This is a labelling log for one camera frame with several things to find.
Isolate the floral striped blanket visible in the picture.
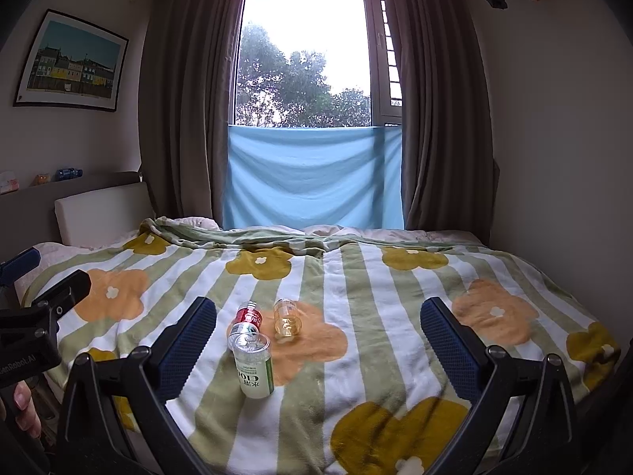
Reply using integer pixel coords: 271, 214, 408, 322
22, 217, 622, 475

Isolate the white frame window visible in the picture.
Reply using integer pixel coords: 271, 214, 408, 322
231, 0, 405, 129

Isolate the white headboard cushion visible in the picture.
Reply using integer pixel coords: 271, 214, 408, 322
54, 181, 155, 249

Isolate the green label bottle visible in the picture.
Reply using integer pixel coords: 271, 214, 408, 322
231, 331, 276, 399

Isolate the brown bed headboard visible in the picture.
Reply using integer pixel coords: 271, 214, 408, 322
0, 171, 150, 264

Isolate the clear yellowish bottle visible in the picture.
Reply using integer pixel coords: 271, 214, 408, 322
273, 298, 304, 342

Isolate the person's left hand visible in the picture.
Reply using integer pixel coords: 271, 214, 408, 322
0, 380, 43, 439

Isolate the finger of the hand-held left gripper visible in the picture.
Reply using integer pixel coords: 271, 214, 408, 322
0, 247, 42, 289
22, 269, 93, 328

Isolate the framed houses picture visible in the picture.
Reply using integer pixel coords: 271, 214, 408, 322
12, 8, 131, 113

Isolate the red label bottle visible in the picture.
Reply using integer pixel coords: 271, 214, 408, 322
227, 301, 263, 352

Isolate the brown curtain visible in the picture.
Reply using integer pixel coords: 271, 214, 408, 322
137, 0, 248, 232
385, 0, 501, 247

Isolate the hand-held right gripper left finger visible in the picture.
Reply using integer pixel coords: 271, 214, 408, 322
54, 296, 219, 475

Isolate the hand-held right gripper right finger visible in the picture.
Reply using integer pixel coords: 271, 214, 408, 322
420, 297, 580, 475

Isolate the light blue cloth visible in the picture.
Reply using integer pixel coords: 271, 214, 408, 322
222, 125, 406, 231

